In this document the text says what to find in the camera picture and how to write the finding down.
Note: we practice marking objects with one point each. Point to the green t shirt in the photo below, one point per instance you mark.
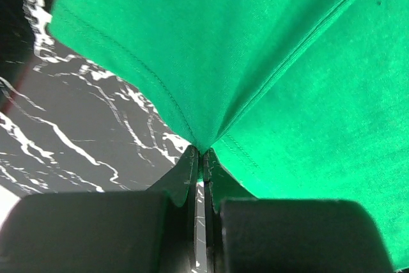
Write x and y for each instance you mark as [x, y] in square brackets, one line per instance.
[299, 98]

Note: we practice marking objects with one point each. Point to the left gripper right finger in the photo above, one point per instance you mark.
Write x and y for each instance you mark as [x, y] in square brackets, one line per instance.
[248, 234]

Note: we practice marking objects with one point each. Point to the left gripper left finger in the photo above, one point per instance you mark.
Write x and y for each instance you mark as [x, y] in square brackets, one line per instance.
[119, 231]

